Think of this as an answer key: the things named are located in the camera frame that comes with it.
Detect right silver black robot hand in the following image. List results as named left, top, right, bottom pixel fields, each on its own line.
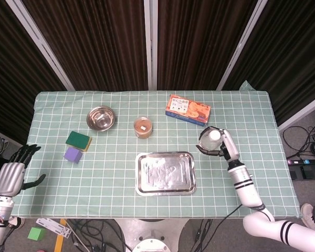
left=195, top=125, right=240, bottom=161

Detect green yellow scouring sponge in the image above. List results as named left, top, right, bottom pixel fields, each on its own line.
left=65, top=131, right=92, bottom=153

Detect beige shoe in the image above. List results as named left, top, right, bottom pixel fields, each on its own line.
left=300, top=203, right=315, bottom=232

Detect orange blue biscuit box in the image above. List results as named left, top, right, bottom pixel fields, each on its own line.
left=165, top=94, right=211, bottom=128

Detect stainless steel bowl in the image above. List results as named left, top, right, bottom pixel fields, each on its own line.
left=86, top=105, right=117, bottom=132

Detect black cable bundle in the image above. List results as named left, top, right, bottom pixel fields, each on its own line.
left=281, top=119, right=315, bottom=160
left=67, top=218, right=133, bottom=252

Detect green white checked tablecloth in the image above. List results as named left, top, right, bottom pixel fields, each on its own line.
left=9, top=80, right=301, bottom=219

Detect purple foam cube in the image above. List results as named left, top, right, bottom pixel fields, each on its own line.
left=63, top=146, right=83, bottom=165

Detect orange glass jar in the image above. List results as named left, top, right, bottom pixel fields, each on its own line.
left=133, top=117, right=153, bottom=139

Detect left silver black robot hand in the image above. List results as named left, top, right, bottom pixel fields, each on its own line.
left=0, top=143, right=47, bottom=197

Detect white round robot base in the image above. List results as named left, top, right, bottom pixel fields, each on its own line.
left=114, top=218, right=191, bottom=252

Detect white screen base bar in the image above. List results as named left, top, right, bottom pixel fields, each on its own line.
left=277, top=93, right=315, bottom=131

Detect green cube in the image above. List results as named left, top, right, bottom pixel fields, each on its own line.
left=27, top=227, right=46, bottom=241

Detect white perforated strip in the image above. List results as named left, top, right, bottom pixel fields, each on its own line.
left=36, top=217, right=74, bottom=239

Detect rectangular stainless steel tray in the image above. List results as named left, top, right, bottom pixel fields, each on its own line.
left=135, top=151, right=197, bottom=196

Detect white screen frame post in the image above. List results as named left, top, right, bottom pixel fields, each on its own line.
left=143, top=0, right=159, bottom=91
left=5, top=0, right=75, bottom=91
left=216, top=0, right=269, bottom=91

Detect transparent water bottle white cap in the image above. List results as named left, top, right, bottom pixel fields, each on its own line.
left=198, top=127, right=224, bottom=151

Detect black numbered power strip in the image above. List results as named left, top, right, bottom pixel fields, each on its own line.
left=287, top=156, right=315, bottom=166

